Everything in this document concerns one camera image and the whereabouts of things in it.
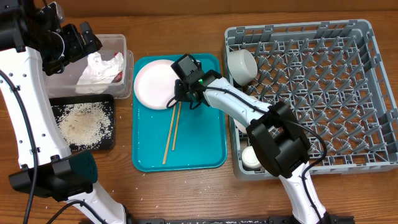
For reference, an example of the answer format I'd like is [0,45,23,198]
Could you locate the wooden chopstick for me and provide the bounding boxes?
[162,106,177,165]
[172,101,182,151]

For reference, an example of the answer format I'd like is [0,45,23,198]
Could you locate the white napkin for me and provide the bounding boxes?
[75,52,124,94]

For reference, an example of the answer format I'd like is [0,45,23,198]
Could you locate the large pink plate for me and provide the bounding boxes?
[134,59,178,110]

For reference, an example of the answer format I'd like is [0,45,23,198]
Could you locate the red snack wrapper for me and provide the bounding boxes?
[111,52,124,84]

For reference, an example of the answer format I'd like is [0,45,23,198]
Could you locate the grey rice bowl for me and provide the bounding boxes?
[227,49,257,86]

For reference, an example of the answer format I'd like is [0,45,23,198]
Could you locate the white rice pile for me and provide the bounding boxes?
[55,102,114,150]

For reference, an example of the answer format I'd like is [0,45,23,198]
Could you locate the white cup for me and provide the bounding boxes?
[241,146,262,169]

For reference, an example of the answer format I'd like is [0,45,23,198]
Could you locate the small pink plate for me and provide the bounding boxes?
[233,119,247,134]

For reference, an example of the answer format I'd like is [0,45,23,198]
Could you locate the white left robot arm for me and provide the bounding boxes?
[1,0,134,223]

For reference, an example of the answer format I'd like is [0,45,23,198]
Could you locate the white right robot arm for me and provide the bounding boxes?
[167,54,328,223]

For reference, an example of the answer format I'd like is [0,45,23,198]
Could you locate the clear plastic waste bin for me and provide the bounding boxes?
[44,34,134,98]

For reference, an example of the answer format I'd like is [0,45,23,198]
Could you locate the grey dishwasher rack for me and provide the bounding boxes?
[224,19,397,175]

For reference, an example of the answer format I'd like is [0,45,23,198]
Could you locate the teal serving tray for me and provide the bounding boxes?
[131,53,228,173]

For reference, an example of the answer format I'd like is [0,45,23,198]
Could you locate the black plastic tray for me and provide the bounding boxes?
[50,94,115,152]

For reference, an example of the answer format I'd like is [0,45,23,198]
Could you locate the black rail bar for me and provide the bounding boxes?
[137,214,355,224]

